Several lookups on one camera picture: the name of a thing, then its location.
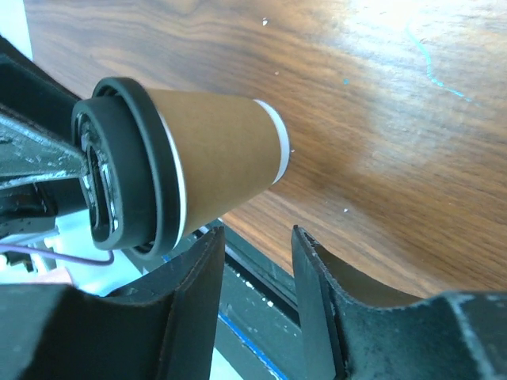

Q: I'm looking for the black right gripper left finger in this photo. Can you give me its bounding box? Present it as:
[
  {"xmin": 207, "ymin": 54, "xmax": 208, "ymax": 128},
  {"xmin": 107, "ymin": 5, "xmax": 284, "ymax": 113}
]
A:
[{"xmin": 1, "ymin": 227, "xmax": 225, "ymax": 379}]

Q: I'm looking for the brown paper coffee cup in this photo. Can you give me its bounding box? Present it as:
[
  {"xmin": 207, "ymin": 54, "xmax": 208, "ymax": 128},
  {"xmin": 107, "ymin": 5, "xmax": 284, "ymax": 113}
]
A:
[{"xmin": 147, "ymin": 89, "xmax": 291, "ymax": 238}]

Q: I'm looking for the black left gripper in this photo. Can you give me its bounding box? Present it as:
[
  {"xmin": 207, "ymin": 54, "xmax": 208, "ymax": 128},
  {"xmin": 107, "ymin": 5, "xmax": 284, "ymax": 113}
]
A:
[{"xmin": 0, "ymin": 35, "xmax": 96, "ymax": 222}]

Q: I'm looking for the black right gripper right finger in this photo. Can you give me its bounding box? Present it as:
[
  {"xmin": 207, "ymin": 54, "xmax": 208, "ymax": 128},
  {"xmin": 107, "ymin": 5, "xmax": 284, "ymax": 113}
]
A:
[{"xmin": 291, "ymin": 226, "xmax": 506, "ymax": 379}]

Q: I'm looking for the black plastic cup lid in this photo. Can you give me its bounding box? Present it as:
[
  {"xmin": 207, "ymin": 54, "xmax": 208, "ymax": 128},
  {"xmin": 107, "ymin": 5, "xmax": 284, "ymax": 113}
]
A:
[{"xmin": 71, "ymin": 77, "xmax": 184, "ymax": 260}]

